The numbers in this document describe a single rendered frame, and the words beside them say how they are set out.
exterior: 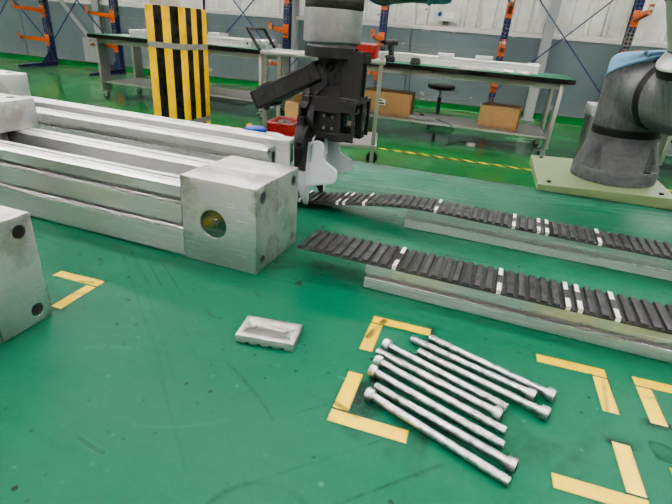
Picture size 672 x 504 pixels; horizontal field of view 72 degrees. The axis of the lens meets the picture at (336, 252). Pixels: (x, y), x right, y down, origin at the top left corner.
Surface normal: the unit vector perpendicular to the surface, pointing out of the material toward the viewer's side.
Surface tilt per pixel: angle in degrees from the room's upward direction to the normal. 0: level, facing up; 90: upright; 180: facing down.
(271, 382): 0
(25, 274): 90
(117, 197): 90
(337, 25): 90
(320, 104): 90
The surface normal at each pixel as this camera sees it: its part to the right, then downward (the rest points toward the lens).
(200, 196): -0.35, 0.38
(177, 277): 0.07, -0.90
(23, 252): 0.94, 0.21
